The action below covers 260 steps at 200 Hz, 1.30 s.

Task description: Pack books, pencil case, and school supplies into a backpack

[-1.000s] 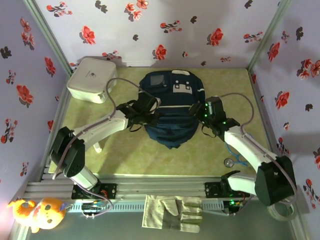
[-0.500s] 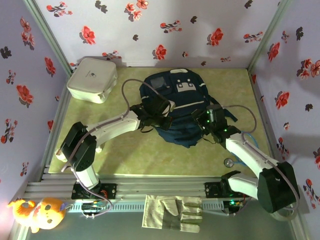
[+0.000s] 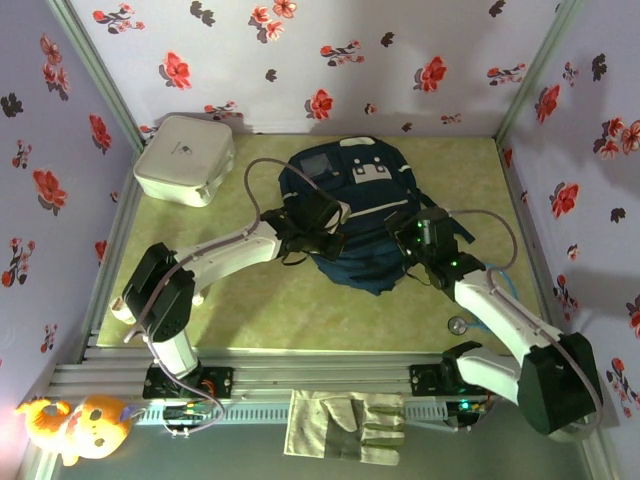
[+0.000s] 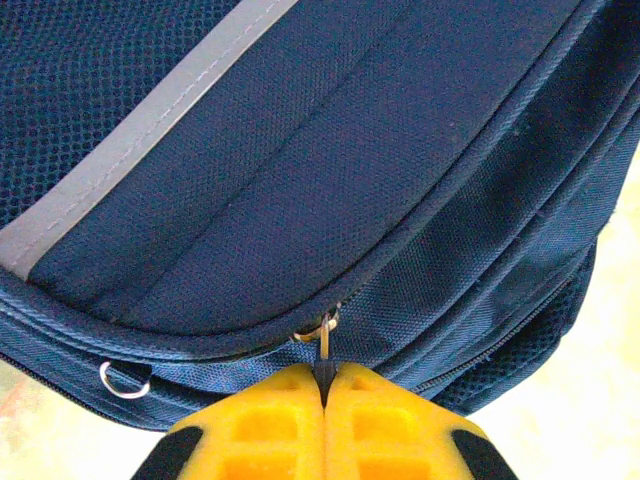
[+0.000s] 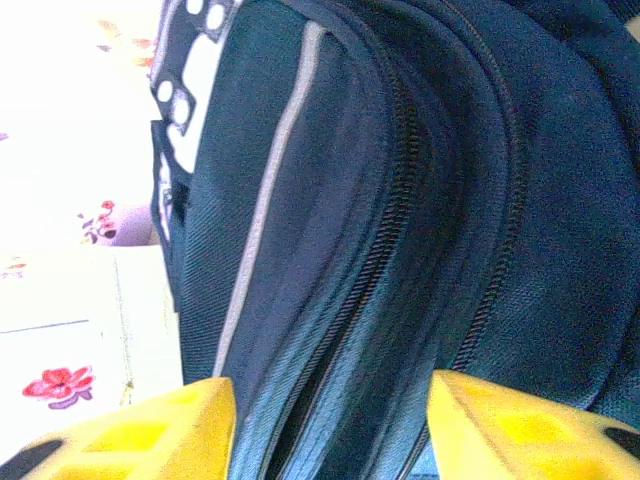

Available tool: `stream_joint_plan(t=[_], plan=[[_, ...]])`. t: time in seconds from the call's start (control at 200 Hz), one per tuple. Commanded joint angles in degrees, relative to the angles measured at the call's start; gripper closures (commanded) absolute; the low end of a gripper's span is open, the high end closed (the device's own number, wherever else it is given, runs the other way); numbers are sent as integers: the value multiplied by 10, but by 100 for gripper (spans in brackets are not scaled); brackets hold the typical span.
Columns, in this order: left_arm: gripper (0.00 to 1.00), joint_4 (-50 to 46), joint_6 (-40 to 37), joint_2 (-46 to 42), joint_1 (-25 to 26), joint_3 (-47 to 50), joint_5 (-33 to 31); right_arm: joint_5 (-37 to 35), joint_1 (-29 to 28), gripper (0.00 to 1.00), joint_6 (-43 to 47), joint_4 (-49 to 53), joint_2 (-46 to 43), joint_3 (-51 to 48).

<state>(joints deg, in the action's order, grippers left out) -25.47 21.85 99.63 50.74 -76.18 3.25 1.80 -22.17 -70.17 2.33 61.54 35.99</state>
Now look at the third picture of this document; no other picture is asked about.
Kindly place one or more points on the navy blue backpack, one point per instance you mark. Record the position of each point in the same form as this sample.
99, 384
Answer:
380, 265

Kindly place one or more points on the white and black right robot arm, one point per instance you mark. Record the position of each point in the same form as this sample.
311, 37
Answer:
500, 310

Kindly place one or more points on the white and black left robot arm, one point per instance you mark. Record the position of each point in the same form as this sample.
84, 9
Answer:
230, 250

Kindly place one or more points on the white zippered storage case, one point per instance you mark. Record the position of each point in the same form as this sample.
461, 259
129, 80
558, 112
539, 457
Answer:
182, 157

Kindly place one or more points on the blue stethoscope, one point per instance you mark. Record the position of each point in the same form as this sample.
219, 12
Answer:
456, 325

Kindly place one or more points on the small white plastic object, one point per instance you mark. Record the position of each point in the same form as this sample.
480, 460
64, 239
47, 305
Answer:
200, 297

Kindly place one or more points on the green circuit board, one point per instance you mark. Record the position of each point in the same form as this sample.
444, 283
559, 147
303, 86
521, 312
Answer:
467, 410
187, 415

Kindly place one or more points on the grey work glove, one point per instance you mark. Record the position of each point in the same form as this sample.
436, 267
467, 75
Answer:
340, 430

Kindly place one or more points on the orange plush toy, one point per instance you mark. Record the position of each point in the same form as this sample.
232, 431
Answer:
90, 430

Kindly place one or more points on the aluminium side rail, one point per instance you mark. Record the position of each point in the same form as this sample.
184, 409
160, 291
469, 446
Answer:
112, 220
537, 240

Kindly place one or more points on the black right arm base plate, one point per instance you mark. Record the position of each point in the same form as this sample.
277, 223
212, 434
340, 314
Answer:
425, 380

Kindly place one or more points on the aluminium frame rail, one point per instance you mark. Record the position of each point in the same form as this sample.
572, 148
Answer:
320, 372

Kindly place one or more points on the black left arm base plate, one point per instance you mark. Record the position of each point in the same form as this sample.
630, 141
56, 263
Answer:
220, 382

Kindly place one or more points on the aluminium frame post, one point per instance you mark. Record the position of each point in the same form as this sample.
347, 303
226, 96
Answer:
535, 70
95, 70

